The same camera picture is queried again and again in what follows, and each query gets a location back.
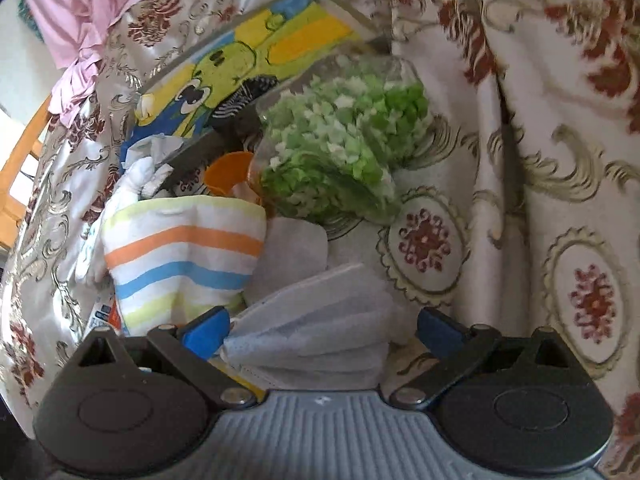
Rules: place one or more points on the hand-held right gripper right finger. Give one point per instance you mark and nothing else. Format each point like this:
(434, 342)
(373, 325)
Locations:
(440, 331)

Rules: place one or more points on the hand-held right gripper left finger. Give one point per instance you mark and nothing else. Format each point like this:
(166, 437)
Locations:
(205, 332)

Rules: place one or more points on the white face mask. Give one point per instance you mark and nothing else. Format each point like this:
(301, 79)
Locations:
(310, 325)

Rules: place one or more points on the cartoon print storage box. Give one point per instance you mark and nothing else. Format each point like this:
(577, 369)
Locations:
(300, 35)

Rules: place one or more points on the striped cloth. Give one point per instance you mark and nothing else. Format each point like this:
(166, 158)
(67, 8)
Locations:
(185, 260)

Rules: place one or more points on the blue orange label packet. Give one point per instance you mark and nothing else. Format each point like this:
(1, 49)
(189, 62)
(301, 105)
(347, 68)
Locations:
(102, 315)

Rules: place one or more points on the orange plastic cup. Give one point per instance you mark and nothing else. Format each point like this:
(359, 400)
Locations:
(225, 170)

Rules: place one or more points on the floral patterned bedspread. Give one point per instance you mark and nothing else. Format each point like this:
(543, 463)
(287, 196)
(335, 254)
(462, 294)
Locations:
(550, 160)

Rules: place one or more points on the bag of green foam pieces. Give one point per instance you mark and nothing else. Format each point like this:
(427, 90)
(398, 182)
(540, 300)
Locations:
(330, 150)

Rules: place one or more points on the black white striped sock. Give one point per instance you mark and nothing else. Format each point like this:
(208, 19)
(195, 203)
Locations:
(240, 100)

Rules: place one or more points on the pink bed sheet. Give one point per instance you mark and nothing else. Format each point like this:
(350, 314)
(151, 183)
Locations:
(75, 0)

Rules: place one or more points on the teal cloth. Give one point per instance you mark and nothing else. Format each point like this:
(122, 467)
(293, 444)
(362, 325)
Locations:
(30, 20)

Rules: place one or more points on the wooden chair frame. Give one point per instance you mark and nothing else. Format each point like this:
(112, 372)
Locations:
(30, 140)

